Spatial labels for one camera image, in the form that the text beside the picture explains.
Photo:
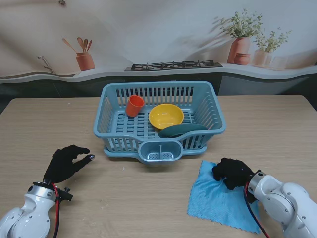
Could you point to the yellow plastic plate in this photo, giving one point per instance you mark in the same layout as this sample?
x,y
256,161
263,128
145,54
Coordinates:
x,y
166,116

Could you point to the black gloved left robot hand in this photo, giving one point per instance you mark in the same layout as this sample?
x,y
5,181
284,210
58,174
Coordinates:
x,y
64,164

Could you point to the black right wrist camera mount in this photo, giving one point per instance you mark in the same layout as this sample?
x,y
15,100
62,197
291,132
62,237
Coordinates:
x,y
250,198

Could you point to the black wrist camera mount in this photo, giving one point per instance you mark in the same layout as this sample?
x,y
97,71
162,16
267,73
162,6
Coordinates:
x,y
65,196
250,198

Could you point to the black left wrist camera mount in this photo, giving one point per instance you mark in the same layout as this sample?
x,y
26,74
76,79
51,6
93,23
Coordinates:
x,y
65,196

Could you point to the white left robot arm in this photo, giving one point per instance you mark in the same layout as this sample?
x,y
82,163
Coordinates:
x,y
27,213

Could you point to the orange plastic cup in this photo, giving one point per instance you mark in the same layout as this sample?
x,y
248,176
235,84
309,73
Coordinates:
x,y
134,106

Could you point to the light blue plastic dish basket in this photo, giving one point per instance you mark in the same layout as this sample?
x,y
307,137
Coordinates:
x,y
210,109

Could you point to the blue cleaning cloth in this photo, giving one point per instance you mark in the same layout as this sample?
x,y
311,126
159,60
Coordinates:
x,y
213,198

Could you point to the teal plastic plate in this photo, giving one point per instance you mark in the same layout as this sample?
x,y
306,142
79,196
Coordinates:
x,y
178,131

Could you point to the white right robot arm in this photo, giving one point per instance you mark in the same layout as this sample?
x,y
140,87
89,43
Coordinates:
x,y
282,198

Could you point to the printed kitchen backdrop banner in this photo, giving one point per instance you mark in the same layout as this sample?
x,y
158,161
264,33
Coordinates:
x,y
158,29

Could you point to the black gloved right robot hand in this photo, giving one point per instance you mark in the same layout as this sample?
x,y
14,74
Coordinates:
x,y
231,172

